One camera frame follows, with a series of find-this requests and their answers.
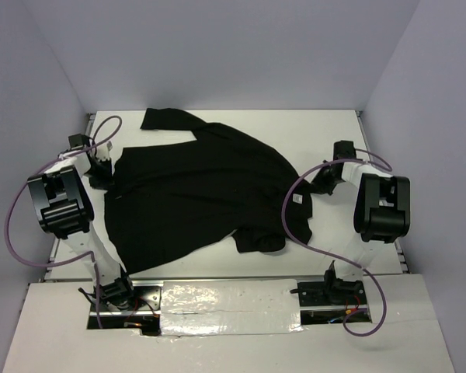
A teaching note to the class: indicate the white foam board front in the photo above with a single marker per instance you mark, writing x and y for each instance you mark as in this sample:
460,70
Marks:
52,336

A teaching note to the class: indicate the black long sleeve shirt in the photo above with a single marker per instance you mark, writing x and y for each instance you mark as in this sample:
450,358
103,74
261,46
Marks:
168,201

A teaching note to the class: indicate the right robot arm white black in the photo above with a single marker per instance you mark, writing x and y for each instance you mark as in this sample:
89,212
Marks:
359,255

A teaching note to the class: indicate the aluminium rail left edge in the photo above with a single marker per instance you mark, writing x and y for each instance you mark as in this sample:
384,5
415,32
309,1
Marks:
76,142

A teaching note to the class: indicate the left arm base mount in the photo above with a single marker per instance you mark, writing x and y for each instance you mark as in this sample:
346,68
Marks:
142,311

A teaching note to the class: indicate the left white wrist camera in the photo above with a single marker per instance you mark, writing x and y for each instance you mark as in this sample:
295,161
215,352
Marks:
102,152

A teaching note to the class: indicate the silver foil sheet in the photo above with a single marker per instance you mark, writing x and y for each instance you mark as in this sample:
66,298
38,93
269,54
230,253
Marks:
214,308

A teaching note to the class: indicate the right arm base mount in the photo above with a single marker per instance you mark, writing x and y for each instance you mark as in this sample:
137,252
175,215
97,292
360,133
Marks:
332,290

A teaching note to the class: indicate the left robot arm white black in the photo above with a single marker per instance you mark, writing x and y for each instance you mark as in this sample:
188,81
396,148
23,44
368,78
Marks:
63,208

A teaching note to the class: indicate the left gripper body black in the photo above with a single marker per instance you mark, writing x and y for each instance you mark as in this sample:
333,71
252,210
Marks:
100,175

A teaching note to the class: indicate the aluminium rail right edge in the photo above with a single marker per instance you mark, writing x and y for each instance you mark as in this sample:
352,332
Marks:
383,212

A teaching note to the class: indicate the aluminium rail edge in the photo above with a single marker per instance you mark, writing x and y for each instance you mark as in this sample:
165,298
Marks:
76,142
383,212

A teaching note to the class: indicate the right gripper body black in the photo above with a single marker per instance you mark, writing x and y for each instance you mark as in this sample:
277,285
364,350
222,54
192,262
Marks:
325,182

